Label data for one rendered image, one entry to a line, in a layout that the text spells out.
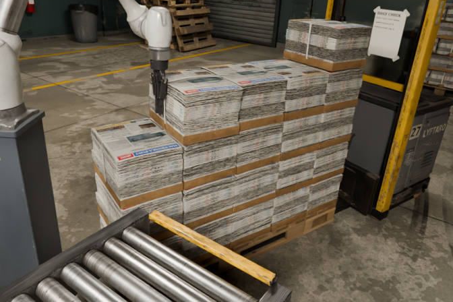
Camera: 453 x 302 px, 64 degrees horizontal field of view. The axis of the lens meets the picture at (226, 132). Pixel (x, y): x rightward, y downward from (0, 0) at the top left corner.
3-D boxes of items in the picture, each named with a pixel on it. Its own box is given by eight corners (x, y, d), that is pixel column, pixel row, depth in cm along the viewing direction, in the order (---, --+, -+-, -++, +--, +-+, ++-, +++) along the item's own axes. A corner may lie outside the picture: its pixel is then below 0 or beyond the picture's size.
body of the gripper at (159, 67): (171, 61, 154) (171, 82, 158) (162, 56, 160) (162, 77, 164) (155, 62, 150) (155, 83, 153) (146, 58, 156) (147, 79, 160)
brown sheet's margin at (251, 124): (197, 106, 199) (197, 99, 198) (240, 100, 214) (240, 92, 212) (236, 131, 170) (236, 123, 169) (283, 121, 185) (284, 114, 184)
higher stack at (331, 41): (264, 205, 263) (286, 18, 212) (294, 193, 279) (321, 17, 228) (303, 235, 234) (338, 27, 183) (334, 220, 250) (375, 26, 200)
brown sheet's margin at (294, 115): (240, 100, 214) (241, 92, 213) (278, 94, 230) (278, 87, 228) (284, 121, 186) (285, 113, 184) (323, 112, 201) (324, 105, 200)
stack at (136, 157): (102, 266, 201) (87, 126, 168) (265, 205, 263) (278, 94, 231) (127, 318, 172) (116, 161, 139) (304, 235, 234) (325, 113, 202)
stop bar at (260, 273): (156, 214, 115) (156, 208, 115) (277, 279, 93) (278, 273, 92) (147, 218, 113) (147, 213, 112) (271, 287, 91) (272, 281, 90)
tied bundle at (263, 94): (197, 108, 200) (197, 66, 190) (240, 100, 215) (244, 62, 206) (236, 133, 171) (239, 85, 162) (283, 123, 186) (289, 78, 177)
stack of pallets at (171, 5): (178, 38, 909) (178, -19, 857) (209, 43, 865) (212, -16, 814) (140, 44, 803) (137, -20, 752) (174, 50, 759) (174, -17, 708)
